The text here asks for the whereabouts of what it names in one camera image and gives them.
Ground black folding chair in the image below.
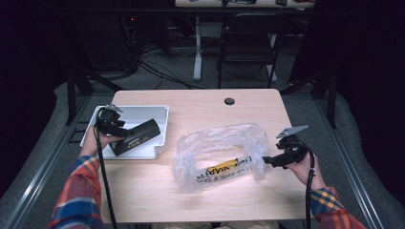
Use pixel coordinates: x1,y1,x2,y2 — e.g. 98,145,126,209
217,12,290,90

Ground dark equipment cabinet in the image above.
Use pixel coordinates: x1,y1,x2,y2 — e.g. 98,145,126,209
72,9,141,73

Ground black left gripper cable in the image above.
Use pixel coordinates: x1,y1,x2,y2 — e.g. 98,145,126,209
93,107,118,229

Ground white desk leg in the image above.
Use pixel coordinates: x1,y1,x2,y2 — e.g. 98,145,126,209
192,15,203,82

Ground person's right hand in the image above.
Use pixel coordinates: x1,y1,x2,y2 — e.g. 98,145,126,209
285,152,328,193

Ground black rectangular box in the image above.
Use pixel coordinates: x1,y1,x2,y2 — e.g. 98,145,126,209
108,117,162,157

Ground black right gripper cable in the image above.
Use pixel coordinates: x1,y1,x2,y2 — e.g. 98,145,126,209
294,141,316,229

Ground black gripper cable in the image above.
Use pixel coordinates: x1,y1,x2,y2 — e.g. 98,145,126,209
93,107,118,229
294,141,316,229

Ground person's left hand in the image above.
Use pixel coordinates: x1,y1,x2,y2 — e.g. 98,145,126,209
78,126,124,157

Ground white plastic bin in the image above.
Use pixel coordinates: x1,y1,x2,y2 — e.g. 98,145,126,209
79,105,170,160

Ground black floor cables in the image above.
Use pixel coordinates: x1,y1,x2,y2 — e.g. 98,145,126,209
137,47,212,91

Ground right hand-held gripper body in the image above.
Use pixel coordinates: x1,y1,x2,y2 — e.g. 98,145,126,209
275,124,309,167

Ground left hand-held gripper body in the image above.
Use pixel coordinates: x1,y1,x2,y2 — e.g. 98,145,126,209
95,104,126,137

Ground black metal stand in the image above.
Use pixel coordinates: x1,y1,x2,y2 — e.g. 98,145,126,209
279,67,338,130
64,66,126,126

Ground aluminium floor rail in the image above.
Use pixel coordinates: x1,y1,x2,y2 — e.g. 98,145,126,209
0,94,94,229
313,94,387,229

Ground dark curtain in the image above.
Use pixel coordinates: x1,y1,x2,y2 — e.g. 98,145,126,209
0,0,75,195
288,0,405,206

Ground clear plastic smiley bag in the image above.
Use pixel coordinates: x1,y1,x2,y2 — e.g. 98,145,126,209
171,122,270,195

